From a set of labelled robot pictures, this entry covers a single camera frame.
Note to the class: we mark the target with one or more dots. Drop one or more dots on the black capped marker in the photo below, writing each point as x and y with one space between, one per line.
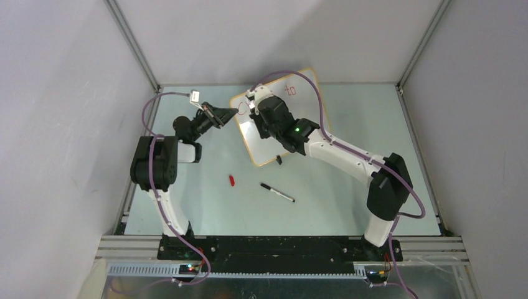
277 192

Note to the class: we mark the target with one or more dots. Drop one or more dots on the aluminium frame front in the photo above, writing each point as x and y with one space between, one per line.
137 256

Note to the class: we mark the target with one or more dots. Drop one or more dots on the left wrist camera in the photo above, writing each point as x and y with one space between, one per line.
194 97

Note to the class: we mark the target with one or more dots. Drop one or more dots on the yellow-framed whiteboard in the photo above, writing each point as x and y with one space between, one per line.
298 92

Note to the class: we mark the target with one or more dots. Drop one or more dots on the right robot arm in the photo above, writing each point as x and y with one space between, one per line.
386 178

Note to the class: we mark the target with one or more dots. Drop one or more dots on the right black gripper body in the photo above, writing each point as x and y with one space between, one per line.
264 131

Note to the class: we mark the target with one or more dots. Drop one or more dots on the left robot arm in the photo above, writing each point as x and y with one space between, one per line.
156 160

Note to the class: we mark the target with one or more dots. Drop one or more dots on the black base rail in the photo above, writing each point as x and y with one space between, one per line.
278 255

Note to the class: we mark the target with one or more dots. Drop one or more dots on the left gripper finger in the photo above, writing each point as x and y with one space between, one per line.
214 115
229 113

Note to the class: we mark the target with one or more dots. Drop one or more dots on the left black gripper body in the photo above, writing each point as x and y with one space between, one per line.
201 124

